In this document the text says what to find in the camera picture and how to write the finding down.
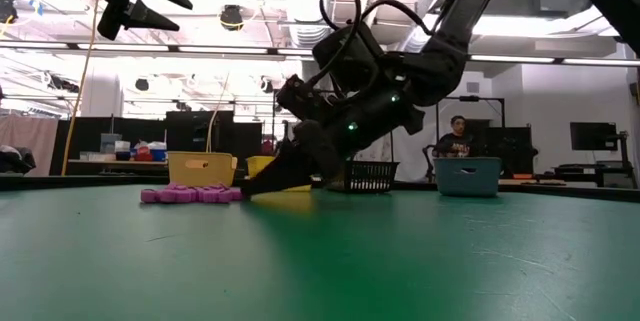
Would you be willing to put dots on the black desk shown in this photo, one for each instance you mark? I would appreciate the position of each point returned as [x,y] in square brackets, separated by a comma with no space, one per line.
[575,168]

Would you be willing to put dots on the yellow plastic basket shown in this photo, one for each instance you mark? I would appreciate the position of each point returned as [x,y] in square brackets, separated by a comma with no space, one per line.
[257,166]

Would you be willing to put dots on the black plastic basket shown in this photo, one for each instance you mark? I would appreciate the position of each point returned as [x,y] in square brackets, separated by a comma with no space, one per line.
[372,177]

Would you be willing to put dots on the small purple foam decoration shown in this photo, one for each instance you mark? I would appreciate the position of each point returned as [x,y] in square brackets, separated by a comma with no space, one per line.
[200,194]
[236,193]
[184,195]
[172,187]
[220,186]
[148,196]
[167,196]
[225,195]
[213,195]

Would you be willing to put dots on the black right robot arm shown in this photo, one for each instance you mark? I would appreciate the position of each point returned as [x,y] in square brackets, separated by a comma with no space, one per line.
[465,11]

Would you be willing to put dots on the small orange tool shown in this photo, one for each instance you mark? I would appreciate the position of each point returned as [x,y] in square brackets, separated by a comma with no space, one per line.
[525,176]

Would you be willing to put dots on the white backdrop sheet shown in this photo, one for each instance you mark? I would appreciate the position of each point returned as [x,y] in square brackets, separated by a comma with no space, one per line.
[417,156]

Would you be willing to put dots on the pink curtain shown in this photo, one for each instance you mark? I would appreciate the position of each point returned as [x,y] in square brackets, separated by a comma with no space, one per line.
[35,133]

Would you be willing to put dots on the orange plastic basket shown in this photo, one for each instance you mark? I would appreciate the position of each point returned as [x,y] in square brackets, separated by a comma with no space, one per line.
[210,173]

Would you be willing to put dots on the clear plastic tub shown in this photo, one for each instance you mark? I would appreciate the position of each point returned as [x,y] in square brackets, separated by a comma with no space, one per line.
[111,142]

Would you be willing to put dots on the black robot station frame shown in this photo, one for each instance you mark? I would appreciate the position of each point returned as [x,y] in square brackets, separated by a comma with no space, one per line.
[470,98]

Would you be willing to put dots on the black partition wall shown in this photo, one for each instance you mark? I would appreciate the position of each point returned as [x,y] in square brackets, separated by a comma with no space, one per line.
[190,131]

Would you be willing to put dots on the black metal table frame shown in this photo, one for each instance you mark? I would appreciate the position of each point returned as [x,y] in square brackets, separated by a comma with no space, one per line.
[75,182]

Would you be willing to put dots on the blue-grey plastic basket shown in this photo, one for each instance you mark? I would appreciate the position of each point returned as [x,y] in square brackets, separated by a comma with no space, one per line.
[480,183]

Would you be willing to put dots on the black computer monitor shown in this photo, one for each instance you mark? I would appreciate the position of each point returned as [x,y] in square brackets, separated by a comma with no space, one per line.
[592,136]

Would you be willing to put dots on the green table mat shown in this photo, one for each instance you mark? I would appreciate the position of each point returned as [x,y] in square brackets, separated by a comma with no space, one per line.
[320,271]

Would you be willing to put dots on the wooden side table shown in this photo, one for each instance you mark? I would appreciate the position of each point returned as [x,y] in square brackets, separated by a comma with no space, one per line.
[90,162]

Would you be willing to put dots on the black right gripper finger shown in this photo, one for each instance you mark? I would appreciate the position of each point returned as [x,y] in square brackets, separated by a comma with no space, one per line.
[280,176]
[322,156]

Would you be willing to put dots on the black monitor stand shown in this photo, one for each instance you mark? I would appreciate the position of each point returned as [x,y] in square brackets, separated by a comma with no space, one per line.
[623,161]

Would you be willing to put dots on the red plastic container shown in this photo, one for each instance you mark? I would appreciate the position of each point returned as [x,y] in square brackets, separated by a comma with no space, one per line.
[143,155]

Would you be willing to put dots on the person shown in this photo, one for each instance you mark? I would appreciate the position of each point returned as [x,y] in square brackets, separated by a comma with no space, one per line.
[454,147]

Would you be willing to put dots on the blue plastic tub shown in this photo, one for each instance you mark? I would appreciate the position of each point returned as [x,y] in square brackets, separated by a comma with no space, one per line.
[158,156]

